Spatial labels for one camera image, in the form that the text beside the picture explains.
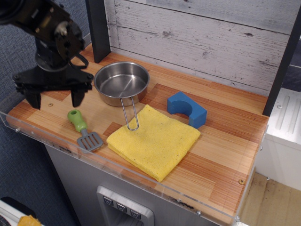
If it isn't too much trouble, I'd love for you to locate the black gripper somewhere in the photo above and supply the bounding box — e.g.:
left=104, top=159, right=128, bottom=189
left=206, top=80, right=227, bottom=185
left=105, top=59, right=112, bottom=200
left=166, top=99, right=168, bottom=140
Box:
left=12, top=39, right=93, bottom=110

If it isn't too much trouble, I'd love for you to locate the green handled grey toy spatula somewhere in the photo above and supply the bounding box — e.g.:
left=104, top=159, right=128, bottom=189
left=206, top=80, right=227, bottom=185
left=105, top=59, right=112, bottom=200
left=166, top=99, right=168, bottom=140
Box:
left=67, top=109, right=103, bottom=152

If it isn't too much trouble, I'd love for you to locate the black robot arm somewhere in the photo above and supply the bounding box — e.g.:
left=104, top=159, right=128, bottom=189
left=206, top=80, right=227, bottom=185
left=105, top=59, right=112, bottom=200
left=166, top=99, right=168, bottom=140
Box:
left=0, top=0, right=94, bottom=109

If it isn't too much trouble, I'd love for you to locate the clear acrylic table guard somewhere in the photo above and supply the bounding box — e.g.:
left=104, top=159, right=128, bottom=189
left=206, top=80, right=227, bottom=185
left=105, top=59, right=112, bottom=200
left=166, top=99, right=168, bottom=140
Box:
left=0, top=43, right=269, bottom=226

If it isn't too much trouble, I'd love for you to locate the grey toy cabinet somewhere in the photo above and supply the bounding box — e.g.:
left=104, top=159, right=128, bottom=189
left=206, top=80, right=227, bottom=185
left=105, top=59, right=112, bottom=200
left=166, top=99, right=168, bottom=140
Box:
left=44, top=144, right=222, bottom=226

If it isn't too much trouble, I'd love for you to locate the yellow folded cloth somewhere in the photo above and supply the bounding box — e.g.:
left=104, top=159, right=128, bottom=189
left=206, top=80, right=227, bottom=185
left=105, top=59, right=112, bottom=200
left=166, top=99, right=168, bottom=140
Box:
left=107, top=105, right=200, bottom=182

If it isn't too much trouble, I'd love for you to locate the blue arch shaped block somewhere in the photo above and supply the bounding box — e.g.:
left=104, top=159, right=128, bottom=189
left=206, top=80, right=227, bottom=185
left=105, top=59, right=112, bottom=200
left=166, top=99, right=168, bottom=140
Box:
left=167, top=92, right=207, bottom=129

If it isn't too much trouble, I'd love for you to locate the silver dispenser button panel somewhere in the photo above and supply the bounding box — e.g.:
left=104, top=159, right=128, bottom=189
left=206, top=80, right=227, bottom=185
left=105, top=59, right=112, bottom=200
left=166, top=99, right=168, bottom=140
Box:
left=96, top=186, right=155, bottom=226

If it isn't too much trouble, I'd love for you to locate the white side unit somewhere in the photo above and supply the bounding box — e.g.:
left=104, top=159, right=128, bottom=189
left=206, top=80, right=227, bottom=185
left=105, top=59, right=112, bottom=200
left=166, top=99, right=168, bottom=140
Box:
left=255, top=88, right=301, bottom=190

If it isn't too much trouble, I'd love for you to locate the dark right vertical post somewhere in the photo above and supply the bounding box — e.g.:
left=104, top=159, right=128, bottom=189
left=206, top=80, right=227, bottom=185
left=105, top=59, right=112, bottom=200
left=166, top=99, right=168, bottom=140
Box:
left=262, top=8, right=301, bottom=116

